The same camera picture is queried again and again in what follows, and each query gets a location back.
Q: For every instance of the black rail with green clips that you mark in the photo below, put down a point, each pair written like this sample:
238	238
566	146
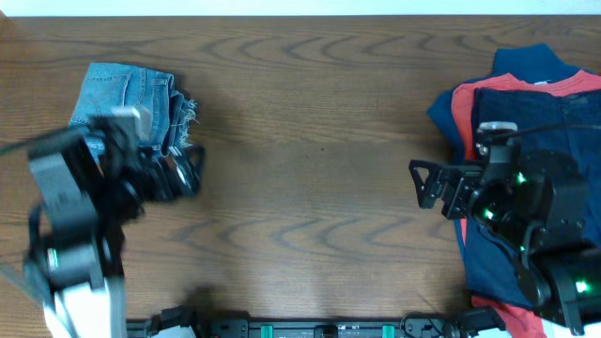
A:
328	328

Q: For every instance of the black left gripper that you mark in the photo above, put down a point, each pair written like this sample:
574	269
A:
183	186

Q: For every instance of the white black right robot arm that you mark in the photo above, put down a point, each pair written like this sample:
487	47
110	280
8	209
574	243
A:
533	202

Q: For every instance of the light blue denim jeans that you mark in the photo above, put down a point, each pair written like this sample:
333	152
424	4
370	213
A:
108	86

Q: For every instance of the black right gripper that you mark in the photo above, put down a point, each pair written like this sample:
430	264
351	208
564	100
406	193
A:
466	176

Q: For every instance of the navy and red t-shirt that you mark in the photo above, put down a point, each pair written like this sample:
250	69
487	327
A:
532	87

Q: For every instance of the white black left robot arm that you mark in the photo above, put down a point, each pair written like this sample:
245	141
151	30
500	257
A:
93	179

